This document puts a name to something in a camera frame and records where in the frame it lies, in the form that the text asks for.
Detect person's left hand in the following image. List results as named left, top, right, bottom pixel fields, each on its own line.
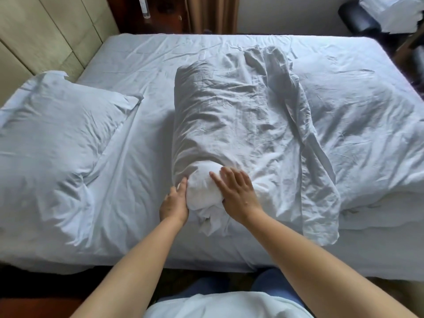
left=159, top=177, right=190, bottom=228

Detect person's right hand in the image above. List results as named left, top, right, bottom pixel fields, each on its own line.
left=209, top=167, right=265, bottom=226

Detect white duvet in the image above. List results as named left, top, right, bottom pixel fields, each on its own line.
left=170, top=45, right=424, bottom=247

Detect white bed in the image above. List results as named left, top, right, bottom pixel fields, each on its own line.
left=0, top=33, right=424, bottom=282

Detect person's right forearm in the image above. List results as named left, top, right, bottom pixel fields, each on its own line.
left=245, top=210, right=418, bottom=318

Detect person's left forearm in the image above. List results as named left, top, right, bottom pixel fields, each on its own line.
left=71, top=219, right=183, bottom=318

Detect person's blue jeans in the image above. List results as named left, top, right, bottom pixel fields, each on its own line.
left=159, top=268, right=307, bottom=310

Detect person's white shirt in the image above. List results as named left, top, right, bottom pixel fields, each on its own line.
left=143, top=291, right=314, bottom=318

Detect white pillow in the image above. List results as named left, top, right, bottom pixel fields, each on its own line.
left=0, top=70, right=144, bottom=249

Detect beige curtain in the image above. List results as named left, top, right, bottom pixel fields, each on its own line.
left=185, top=0, right=240, bottom=34

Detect beige padded headboard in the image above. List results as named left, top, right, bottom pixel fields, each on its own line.
left=0, top=0, right=120, bottom=107

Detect white bedding bundle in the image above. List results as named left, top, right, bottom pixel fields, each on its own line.
left=359, top=0, right=424, bottom=34

